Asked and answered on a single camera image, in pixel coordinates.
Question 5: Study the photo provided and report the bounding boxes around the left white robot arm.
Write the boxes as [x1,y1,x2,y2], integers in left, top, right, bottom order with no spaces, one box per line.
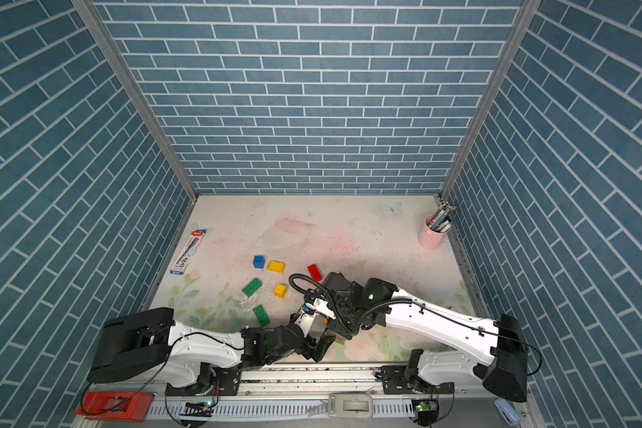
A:
[87,307,335,393]

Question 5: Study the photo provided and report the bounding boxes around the light blue object corner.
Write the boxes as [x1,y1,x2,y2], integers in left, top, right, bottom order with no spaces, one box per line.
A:
[494,399,522,427]

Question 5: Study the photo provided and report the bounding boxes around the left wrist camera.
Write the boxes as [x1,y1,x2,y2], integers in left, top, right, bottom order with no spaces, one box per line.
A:
[292,310,319,338]

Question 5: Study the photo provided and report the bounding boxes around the yellow curved lego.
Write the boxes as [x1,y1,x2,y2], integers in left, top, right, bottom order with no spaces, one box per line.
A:
[267,260,285,274]

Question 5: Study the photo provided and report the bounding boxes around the red tool on rail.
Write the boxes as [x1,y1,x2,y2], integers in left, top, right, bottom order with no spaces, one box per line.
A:
[74,392,153,423]

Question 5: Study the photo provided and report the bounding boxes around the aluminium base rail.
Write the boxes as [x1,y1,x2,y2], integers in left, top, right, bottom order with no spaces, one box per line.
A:
[87,361,531,424]

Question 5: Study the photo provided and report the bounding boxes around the green long lego upper-left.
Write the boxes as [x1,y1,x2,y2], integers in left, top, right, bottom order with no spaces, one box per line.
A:
[242,278,263,298]

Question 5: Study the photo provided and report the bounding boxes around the grey clamp handle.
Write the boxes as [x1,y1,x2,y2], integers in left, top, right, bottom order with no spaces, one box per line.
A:
[306,393,375,420]

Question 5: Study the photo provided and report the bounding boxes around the dark blue square lego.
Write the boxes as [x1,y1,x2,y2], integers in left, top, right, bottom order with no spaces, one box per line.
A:
[253,255,265,269]

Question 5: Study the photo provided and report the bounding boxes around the red long lego brick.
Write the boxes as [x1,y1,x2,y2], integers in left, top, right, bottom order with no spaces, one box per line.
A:
[307,264,323,283]

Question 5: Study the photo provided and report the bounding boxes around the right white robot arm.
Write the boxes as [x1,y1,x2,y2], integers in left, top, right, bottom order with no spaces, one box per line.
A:
[288,272,538,403]

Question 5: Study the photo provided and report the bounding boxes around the yellow square lego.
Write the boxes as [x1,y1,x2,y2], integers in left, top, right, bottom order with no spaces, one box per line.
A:
[273,284,288,299]

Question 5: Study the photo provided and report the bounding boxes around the pens in cup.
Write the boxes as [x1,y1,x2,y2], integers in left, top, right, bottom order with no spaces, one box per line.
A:
[426,202,457,233]

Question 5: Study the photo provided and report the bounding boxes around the pen package box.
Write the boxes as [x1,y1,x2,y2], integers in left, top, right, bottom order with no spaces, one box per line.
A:
[169,229,207,276]

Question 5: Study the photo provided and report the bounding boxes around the pink pen cup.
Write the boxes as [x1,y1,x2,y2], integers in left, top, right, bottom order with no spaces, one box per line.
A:
[417,214,451,251]

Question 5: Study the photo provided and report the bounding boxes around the green long lego lower-left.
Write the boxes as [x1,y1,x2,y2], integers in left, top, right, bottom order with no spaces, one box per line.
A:
[253,305,270,327]

